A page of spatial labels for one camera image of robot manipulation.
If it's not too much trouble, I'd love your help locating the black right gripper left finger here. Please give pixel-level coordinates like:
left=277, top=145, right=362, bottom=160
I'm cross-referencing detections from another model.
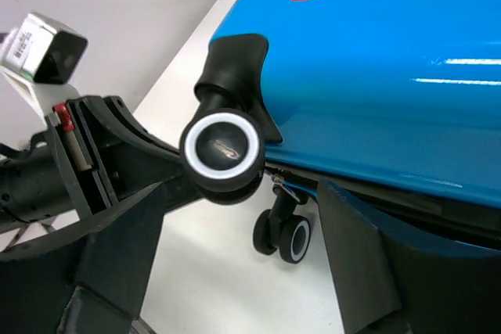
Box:
left=1, top=185, right=165, bottom=333

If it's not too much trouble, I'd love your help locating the blue kids suitcase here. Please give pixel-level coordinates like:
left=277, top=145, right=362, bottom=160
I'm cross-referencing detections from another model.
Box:
left=179, top=0, right=500, bottom=257

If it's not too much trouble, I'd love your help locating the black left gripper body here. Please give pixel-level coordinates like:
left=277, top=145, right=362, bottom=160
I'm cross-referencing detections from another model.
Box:
left=1, top=95, right=117, bottom=232

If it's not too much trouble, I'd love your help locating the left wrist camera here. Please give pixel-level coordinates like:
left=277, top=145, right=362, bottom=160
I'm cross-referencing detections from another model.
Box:
left=1, top=13, right=88, bottom=119

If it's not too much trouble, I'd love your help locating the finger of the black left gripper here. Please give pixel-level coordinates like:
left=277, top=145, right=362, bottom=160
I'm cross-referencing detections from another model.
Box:
left=92, top=96, right=196, bottom=213

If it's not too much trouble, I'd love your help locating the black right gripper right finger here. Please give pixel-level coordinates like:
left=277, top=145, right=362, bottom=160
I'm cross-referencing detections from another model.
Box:
left=317, top=181, right=500, bottom=333

